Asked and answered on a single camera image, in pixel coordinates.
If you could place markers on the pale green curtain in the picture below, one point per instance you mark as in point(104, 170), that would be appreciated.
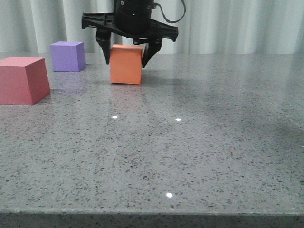
point(205, 26)

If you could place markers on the orange foam cube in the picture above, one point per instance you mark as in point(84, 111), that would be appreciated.
point(126, 64)

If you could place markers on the red foam cube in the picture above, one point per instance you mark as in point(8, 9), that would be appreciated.
point(23, 80)

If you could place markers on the purple foam cube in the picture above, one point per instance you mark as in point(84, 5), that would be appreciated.
point(68, 56)

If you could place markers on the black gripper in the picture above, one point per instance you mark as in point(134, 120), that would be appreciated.
point(130, 19)

